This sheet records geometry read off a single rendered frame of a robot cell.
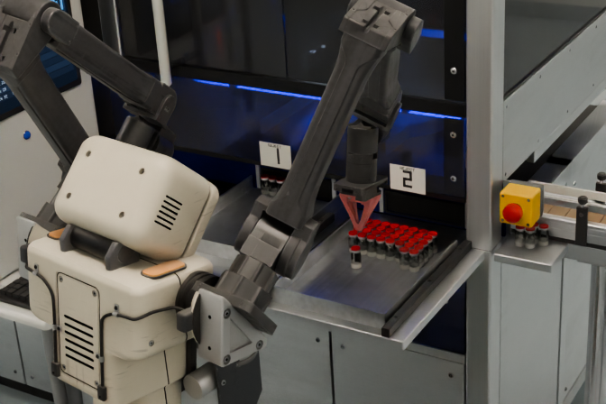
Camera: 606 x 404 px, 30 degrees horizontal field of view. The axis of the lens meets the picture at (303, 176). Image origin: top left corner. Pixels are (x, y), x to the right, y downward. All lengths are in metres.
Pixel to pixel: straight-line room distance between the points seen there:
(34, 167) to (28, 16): 0.99
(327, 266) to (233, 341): 0.76
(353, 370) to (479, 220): 0.57
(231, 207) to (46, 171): 0.44
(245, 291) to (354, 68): 0.36
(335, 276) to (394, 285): 0.13
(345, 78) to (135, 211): 0.37
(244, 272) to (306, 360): 1.20
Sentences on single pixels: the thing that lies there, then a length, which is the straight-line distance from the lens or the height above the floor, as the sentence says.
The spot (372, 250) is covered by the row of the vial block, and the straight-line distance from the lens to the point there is 2.44.
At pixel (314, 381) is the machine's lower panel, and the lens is 2.89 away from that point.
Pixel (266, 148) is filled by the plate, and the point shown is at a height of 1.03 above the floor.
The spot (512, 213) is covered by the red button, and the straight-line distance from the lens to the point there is 2.37.
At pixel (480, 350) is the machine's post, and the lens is 2.61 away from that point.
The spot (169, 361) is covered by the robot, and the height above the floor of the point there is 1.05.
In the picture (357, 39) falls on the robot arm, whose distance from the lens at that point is 1.63.
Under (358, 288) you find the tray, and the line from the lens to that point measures 2.34.
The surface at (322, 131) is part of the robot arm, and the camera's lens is 1.66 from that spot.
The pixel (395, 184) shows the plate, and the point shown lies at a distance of 2.50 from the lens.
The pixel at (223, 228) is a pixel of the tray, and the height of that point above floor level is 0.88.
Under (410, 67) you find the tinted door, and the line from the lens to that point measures 2.39.
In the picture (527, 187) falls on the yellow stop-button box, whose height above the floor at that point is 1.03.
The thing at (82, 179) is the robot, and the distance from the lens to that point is 1.79.
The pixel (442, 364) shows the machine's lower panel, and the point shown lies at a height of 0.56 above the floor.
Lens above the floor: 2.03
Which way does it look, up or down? 24 degrees down
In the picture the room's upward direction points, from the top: 4 degrees counter-clockwise
